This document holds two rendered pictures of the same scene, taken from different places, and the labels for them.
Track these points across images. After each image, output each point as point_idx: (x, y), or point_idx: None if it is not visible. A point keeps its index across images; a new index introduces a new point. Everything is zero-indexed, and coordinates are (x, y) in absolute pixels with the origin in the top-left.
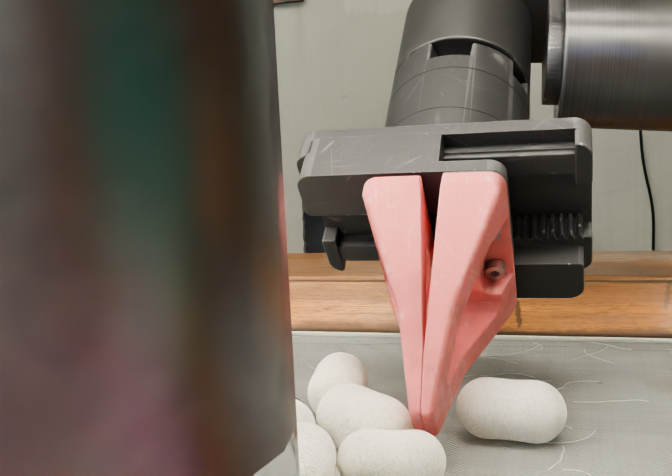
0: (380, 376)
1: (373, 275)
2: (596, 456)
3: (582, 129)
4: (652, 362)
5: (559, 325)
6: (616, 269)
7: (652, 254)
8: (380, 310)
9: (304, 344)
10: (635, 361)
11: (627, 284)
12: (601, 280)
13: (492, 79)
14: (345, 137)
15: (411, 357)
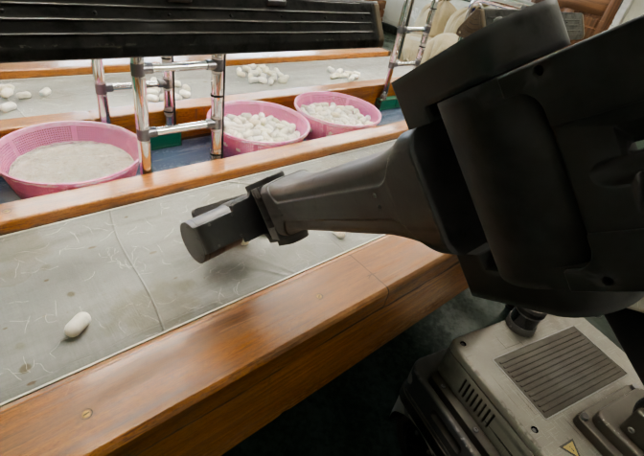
0: (252, 258)
1: (302, 278)
2: (184, 248)
3: (194, 209)
4: (200, 295)
5: (239, 301)
6: (238, 319)
7: (242, 353)
8: (289, 279)
9: (293, 265)
10: (205, 294)
11: (225, 309)
12: (234, 307)
13: (225, 205)
14: (241, 194)
15: None
